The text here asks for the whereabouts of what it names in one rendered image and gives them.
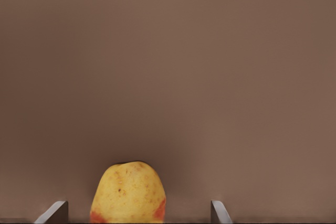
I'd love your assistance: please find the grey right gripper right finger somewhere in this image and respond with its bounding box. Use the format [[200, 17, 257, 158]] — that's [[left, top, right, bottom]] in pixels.
[[211, 199, 233, 224]]

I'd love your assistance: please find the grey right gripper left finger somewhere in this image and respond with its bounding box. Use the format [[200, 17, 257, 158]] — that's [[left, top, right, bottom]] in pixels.
[[33, 200, 69, 224]]

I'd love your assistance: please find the yellow potato with red patches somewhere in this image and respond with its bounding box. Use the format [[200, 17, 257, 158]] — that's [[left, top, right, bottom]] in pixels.
[[90, 160, 167, 223]]

